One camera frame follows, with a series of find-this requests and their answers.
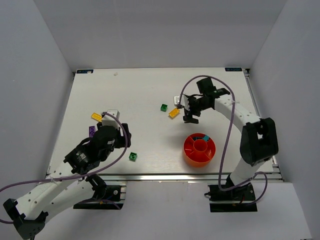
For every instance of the blue label sticker left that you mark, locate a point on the blue label sticker left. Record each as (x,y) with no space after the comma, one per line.
(84,71)

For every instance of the green lego brick near front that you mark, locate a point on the green lego brick near front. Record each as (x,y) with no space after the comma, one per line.
(133,156)

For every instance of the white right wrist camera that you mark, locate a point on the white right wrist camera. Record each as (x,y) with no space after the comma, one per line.
(180,101)

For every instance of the yellow long flat lego plate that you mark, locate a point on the yellow long flat lego plate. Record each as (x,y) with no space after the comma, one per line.
(97,117)

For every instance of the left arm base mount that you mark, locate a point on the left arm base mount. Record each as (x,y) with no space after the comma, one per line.
(106,195)

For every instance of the orange divided round container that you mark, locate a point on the orange divided round container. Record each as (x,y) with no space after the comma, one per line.
(198,153)

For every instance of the blue label sticker right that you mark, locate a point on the blue label sticker right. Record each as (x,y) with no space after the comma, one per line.
(233,69)

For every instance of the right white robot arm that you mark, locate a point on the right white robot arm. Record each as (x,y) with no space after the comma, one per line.
(258,142)

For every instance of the yellow 2x3 lego brick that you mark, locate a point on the yellow 2x3 lego brick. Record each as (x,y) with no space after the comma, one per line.
(174,113)

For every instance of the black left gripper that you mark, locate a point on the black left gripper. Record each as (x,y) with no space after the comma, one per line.
(124,135)

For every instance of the purple lego piece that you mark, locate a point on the purple lego piece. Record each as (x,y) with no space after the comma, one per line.
(91,131)

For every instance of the green square lego brick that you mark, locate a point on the green square lego brick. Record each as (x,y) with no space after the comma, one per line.
(164,107)

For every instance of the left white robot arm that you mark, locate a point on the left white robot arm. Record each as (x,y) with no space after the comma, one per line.
(75,181)

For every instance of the blue label sticker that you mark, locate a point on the blue label sticker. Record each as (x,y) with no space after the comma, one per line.
(84,71)
(233,69)

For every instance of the aluminium front table rail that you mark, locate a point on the aluminium front table rail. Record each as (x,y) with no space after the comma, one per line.
(160,177)

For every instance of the small cyan lego brick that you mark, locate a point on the small cyan lego brick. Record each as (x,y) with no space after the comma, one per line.
(206,138)

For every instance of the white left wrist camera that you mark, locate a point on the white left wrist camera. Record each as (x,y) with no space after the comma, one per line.
(109,118)

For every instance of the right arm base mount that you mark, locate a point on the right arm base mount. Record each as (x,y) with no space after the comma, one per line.
(238,200)

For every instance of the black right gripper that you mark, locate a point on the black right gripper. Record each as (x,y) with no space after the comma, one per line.
(189,110)

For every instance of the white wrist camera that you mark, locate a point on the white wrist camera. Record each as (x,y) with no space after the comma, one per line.
(109,118)
(180,101)

